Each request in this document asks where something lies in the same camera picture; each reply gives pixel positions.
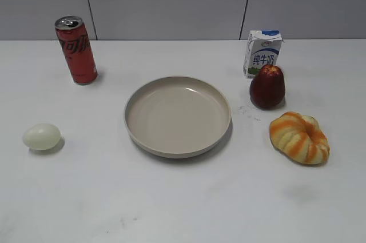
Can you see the dark red wax apple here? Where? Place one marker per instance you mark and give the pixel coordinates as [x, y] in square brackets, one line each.
[267, 88]

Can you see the orange striped croissant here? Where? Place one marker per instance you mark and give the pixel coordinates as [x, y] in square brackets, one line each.
[300, 138]

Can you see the red cola can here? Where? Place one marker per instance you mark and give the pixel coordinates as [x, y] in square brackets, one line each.
[74, 40]

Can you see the white egg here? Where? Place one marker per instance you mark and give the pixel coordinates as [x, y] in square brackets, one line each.
[41, 136]

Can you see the white blue milk carton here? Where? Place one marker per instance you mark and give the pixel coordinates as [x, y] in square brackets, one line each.
[263, 48]

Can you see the beige round plate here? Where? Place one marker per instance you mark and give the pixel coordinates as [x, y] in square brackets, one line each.
[177, 117]

